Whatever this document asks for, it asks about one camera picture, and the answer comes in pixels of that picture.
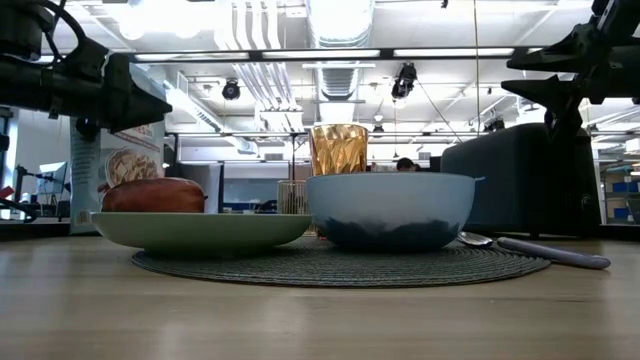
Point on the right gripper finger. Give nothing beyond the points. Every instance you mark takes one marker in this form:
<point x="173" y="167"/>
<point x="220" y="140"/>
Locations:
<point x="555" y="90"/>
<point x="560" y="57"/>

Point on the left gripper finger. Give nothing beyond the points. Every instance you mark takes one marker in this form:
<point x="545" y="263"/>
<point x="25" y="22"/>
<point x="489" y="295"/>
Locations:
<point x="125" y="105"/>

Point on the light blue cereal box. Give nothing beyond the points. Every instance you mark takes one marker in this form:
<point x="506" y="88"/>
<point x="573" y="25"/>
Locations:
<point x="87" y="175"/>

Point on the brown toast slice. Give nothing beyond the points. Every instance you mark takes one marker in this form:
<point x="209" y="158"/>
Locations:
<point x="155" y="197"/>

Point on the black two-slot toaster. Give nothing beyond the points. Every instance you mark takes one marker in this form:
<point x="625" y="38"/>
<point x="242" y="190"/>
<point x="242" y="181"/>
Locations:
<point x="520" y="185"/>

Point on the pale green plate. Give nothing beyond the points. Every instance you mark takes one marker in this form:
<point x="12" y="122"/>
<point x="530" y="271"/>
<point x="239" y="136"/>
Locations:
<point x="200" y="232"/>

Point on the blue bowl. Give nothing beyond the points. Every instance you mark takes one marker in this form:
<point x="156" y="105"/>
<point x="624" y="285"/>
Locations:
<point x="390" y="205"/>

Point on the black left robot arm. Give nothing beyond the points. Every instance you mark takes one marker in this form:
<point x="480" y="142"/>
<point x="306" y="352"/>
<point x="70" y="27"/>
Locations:
<point x="25" y="85"/>

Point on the background computer monitor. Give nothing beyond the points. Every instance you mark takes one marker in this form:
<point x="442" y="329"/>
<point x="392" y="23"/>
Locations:
<point x="52" y="177"/>

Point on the storage shelf blue bins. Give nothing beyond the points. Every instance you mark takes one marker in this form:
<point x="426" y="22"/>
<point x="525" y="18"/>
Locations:
<point x="622" y="195"/>

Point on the black overhead crossbar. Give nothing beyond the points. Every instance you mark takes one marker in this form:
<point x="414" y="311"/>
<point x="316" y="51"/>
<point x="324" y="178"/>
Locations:
<point x="256" y="55"/>

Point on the white ceiling pipes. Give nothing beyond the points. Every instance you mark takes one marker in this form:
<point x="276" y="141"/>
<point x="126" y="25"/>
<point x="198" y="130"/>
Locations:
<point x="260" y="40"/>

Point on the person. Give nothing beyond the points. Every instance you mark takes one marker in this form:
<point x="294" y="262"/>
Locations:
<point x="406" y="165"/>

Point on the clear glass measuring cup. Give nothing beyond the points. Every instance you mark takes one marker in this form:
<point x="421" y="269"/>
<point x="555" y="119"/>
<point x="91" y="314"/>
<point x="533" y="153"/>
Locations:
<point x="292" y="197"/>

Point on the amber glass tumbler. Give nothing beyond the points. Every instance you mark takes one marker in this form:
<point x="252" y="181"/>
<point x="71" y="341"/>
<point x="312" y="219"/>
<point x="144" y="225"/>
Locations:
<point x="339" y="150"/>

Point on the round grey woven placemat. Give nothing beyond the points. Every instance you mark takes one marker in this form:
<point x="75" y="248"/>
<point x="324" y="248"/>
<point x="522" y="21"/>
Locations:
<point x="350" y="270"/>

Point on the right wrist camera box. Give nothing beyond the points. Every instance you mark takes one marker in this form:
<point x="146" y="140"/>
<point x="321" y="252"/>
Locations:
<point x="620" y="15"/>

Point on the round black ceiling camera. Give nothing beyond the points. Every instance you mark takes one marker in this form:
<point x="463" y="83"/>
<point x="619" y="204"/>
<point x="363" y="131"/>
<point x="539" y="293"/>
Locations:
<point x="231" y="91"/>

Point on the black overhead camera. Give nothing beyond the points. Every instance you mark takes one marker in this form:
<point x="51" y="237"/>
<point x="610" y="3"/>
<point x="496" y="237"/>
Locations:
<point x="404" y="82"/>

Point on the silver ventilation duct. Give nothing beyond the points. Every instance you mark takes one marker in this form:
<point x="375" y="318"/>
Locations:
<point x="340" y="30"/>

